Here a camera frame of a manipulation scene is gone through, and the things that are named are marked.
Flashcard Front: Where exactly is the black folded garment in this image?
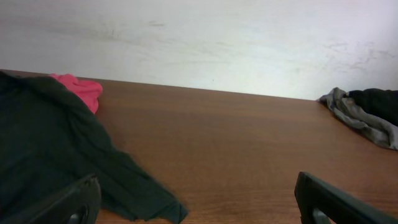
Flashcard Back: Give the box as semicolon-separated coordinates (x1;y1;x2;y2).
348;88;397;126

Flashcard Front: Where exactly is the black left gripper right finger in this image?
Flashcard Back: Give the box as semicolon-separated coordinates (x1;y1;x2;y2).
294;172;397;224

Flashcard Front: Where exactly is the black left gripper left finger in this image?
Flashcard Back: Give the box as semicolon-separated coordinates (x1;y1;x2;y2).
1;174;101;224

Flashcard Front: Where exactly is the dark green t-shirt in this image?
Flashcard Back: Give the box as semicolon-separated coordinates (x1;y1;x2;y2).
1;73;188;223

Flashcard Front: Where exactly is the red soccer t-shirt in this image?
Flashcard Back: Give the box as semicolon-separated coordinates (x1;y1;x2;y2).
50;73;103;114

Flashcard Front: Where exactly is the grey folded garment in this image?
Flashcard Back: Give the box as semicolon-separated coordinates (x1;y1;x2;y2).
318;87;397;151

